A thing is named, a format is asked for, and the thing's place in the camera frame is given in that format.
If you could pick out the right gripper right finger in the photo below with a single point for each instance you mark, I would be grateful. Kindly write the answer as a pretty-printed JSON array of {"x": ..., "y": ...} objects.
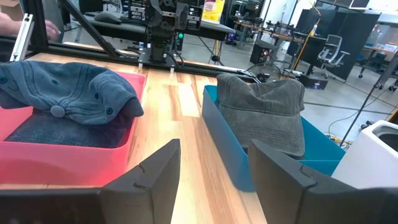
[{"x": 295, "y": 199}]

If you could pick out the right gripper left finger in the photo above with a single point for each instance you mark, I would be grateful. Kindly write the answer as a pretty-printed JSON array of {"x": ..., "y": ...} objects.
[{"x": 124, "y": 202}]

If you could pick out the dark navy denim cap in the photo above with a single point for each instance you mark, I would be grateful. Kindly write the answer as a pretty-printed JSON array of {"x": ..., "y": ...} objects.
[{"x": 71, "y": 133}]

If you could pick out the grey cotton cap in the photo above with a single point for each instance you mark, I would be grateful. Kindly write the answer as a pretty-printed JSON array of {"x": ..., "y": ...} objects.
[{"x": 264, "y": 118}]

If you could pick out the faded blue denim cap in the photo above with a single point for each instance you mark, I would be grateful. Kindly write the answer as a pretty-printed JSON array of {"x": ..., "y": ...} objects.
[{"x": 77, "y": 90}]

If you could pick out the person's left forearm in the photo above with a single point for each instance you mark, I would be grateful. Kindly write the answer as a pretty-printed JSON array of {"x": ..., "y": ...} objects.
[{"x": 11, "y": 25}]

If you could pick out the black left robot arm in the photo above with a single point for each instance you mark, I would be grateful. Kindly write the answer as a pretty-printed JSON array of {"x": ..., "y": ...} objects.
[{"x": 161, "y": 37}]

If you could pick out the pink translucent plastic bin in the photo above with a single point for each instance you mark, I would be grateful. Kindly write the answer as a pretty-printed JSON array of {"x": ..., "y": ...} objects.
[{"x": 62, "y": 165}]

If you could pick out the white plastic container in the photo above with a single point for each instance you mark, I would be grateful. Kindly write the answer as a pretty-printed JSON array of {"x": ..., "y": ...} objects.
[{"x": 363, "y": 158}]

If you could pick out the blue plastic bin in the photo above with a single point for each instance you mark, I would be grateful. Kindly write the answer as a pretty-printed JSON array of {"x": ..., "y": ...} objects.
[{"x": 224, "y": 146}]

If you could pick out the black floor fan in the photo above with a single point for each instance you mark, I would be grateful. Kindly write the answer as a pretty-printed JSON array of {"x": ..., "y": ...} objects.
[{"x": 264, "y": 72}]

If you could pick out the black tripod stand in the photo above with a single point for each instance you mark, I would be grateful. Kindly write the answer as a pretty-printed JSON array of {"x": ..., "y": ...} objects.
[{"x": 373, "y": 90}]

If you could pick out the black computer tower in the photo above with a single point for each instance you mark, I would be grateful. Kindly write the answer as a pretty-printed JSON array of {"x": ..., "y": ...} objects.
[{"x": 262, "y": 53}]

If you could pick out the white mesh office chair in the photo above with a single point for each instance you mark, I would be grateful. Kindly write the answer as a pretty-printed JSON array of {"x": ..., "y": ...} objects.
[{"x": 332, "y": 53}]

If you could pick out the black partition cabinet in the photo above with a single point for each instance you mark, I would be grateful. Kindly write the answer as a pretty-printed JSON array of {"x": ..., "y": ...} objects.
[{"x": 348, "y": 37}]

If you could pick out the black desk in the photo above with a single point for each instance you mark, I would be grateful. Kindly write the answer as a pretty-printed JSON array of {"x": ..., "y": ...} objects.
[{"x": 130, "y": 29}]

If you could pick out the person's left hand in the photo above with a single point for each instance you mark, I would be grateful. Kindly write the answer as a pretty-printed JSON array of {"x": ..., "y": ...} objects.
[{"x": 53, "y": 30}]

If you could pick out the silver aluminium extrusion bar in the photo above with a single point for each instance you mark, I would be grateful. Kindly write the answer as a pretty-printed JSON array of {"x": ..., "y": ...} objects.
[{"x": 21, "y": 37}]

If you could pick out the yellow carton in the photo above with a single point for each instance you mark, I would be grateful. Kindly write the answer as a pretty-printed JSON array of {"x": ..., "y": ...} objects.
[{"x": 213, "y": 11}]

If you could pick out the black aluminium rig frame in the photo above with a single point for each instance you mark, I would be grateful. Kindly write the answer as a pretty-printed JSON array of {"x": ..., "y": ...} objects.
[{"x": 37, "y": 25}]

